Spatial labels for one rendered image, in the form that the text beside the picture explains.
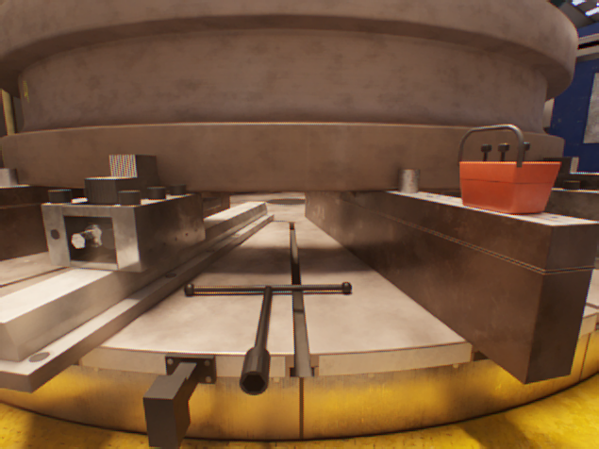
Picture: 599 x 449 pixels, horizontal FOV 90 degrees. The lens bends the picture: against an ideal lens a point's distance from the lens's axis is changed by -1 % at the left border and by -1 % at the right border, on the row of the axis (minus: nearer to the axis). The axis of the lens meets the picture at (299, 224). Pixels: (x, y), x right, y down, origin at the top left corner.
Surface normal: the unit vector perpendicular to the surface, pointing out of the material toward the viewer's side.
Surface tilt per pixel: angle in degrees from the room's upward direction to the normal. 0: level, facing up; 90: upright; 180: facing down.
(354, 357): 90
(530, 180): 97
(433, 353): 90
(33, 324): 71
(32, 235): 90
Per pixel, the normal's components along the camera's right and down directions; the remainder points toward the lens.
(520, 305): -0.98, 0.04
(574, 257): 0.22, 0.20
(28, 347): 0.98, 0.04
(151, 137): -0.19, 0.20
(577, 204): -0.82, 0.11
